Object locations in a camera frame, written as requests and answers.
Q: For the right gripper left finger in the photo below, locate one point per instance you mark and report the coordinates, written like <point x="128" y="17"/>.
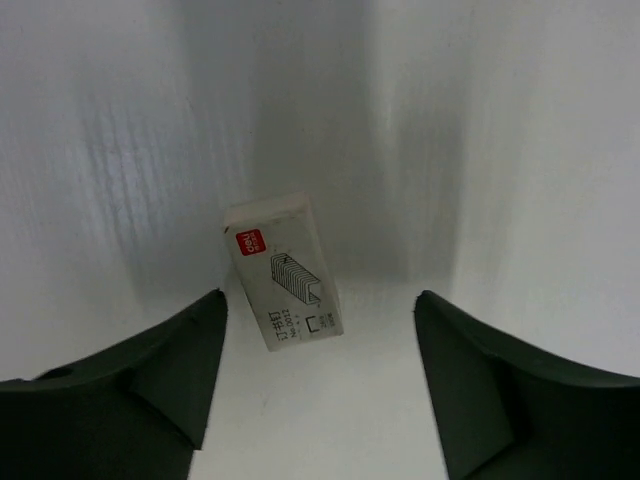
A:
<point x="136" y="410"/>

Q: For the white staples box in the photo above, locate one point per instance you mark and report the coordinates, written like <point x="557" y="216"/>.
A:
<point x="275" y="248"/>

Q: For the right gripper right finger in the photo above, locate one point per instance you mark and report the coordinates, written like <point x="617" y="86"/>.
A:
<point x="505" y="409"/>

